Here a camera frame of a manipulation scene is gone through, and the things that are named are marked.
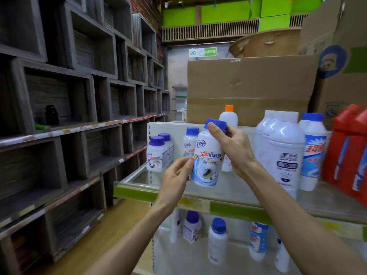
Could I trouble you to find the person's right hand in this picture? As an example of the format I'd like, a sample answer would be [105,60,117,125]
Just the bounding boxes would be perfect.
[207,122,258,180]

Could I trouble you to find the person's left hand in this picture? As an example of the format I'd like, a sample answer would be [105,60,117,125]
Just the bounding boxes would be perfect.
[156,156,195,212]

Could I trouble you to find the green-edged glass shelf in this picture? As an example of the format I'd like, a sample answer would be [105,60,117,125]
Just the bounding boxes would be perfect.
[113,163,367,243]

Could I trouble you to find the green-edged metal shelf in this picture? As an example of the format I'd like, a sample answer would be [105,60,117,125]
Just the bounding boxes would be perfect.
[132,226,367,275]

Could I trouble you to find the person's right forearm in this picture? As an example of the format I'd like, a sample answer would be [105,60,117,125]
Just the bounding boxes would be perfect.
[244,160,367,275]

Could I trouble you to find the person's left forearm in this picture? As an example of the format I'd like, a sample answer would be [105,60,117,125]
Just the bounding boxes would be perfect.
[83,202,172,275]

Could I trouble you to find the yellow price tag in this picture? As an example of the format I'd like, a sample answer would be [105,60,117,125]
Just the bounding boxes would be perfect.
[177,197,211,214]
[318,219,363,241]

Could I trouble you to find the white gondola shelving unit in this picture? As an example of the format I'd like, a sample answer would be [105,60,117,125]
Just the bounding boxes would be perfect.
[146,121,367,275]

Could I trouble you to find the plain cardboard box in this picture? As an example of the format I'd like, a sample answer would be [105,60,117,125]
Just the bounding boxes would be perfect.
[187,55,319,127]

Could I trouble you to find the white empty shelving unit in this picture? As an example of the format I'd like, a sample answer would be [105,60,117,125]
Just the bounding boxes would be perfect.
[171,86,188,122]

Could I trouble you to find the green and white hanging sign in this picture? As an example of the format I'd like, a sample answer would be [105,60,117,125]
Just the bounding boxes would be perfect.
[188,47,217,58]

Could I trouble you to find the brown woven basket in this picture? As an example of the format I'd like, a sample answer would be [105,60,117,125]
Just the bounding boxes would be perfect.
[229,27,302,58]

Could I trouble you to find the cardboard box with green stripe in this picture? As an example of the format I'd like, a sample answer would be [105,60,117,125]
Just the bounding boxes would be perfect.
[299,0,367,131]

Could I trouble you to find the dark wooden cubby shelving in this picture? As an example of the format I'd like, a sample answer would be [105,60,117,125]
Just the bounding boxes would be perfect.
[0,0,171,275]

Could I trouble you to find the black object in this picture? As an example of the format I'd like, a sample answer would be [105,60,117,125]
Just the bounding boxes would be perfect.
[45,105,60,126]

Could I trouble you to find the wooden slatted rail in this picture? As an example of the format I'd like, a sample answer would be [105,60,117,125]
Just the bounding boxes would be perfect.
[289,13,309,28]
[162,18,260,42]

